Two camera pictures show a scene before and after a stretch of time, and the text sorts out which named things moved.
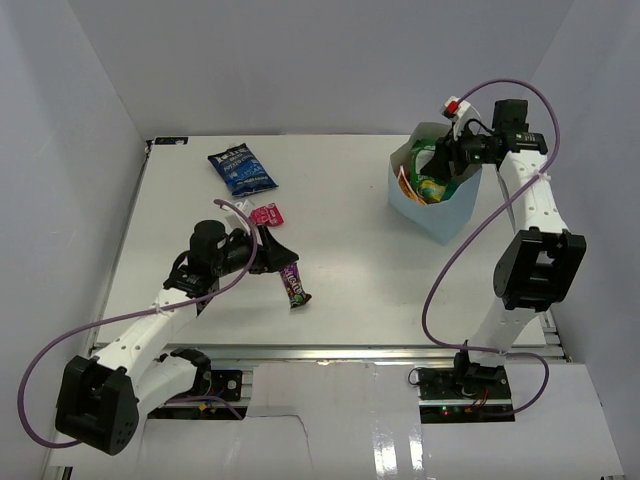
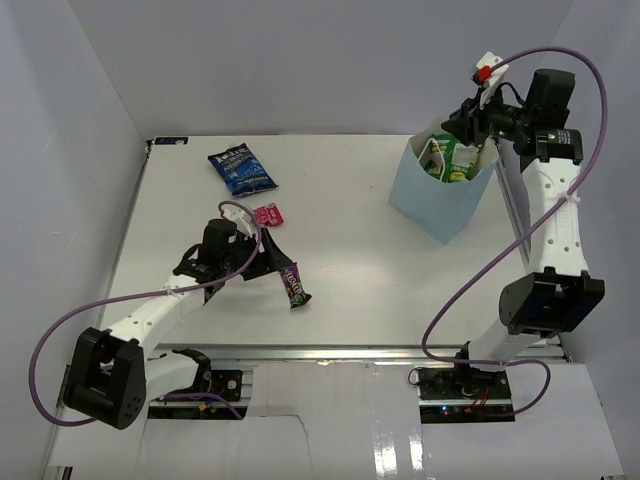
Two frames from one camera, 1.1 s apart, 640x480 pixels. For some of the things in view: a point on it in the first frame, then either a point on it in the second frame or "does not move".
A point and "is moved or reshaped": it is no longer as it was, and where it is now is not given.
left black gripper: x=271 y=255 does not move
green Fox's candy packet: x=428 y=189 is moved or reshaped
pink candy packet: x=268 y=215 does not move
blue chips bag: x=241 y=170 does not move
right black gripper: x=439 y=167 to x=468 y=122
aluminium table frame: x=292 y=247 does not move
